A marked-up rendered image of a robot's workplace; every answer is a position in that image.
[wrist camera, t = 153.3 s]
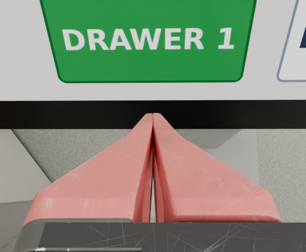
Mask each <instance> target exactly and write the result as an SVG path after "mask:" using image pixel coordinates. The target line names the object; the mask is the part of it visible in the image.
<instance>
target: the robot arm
mask: <svg viewBox="0 0 306 252"><path fill-rule="evenodd" d="M152 187H154V203H155V220H156V222H150V220H151V204H152ZM12 252H306V222H282V219H281V217H280V214H279V212H278V209H277V207H276V205H275V202H274V200H273V198H272V196H271V194H270V193H269V192H268V191H267V190H266V189H264V188H262V187H261V186H259V185H258V184H256V183H255V182H253V181H251V180H250V179H248V178H247V177H245V176H243V175H242V174H240V173H239V172H237V171H236V170H234V169H232V168H231V167H229V166H228V165H226V164H224V163H223V162H221V161H220V160H218V159H217V158H215V157H213V156H212V155H210V154H209V153H207V152H206V151H204V150H202V149H201V148H199V147H198V146H196V145H194V144H193V143H191V142H190V141H188V140H187V139H185V138H183V137H182V136H181V135H179V134H178V133H177V132H176V131H175V129H174V128H173V127H172V126H171V125H170V124H169V123H168V122H167V120H166V119H165V118H164V117H163V116H162V115H161V114H160V113H153V114H152V113H147V114H145V115H144V116H143V117H142V119H141V120H140V121H139V122H138V123H137V124H136V125H135V127H134V128H133V129H132V130H131V131H130V132H129V133H128V134H127V135H126V136H125V137H123V138H122V139H120V140H119V141H117V142H116V143H114V144H112V145H111V146H109V147H108V148H106V149H105V150H103V151H101V152H100V153H98V154H97V155H95V156H94V157H92V158H90V159H89V160H87V161H86V162H84V163H83V164H81V165H79V166H78V167H76V168H75V169H73V170H72V171H70V172H68V173H67V174H65V175H64V176H62V177H61V178H59V179H57V180H56V181H54V182H53V183H51V184H50V185H48V186H46V187H45V188H43V189H42V190H40V191H39V192H38V193H37V194H36V196H35V197H34V199H33V201H32V203H31V206H30V208H29V211H28V213H27V216H26V218H25V220H24V223H23V225H22V228H21V230H20V233H19V235H18V238H17V240H16V242H15V245H14V247H13V250H12Z"/></svg>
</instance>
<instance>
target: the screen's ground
mask: <svg viewBox="0 0 306 252"><path fill-rule="evenodd" d="M293 4H294V0H258V6H257V11H256V16H255V22H254V27H253V32H252V38H251V43H250V48H249V54H248V59H247V64H246V70H245V75H244V80H243V83H224V84H58V80H57V76H56V72H55V68H54V64H53V60H52V56H51V52H50V48H49V44H48V39H47V35H46V31H45V27H44V23H43V19H42V15H41V11H40V7H39V3H38V0H0V23H1V26H2V29H3V32H4V35H5V38H6V41H7V44H8V47H9V50H10V53H11V54H0V101H143V100H306V83H273V82H274V78H275V74H276V70H277V66H278V62H279V58H280V55H281V51H282V47H283V43H284V39H285V35H286V31H287V27H288V24H289V20H290V16H291V12H292V8H293Z"/></svg>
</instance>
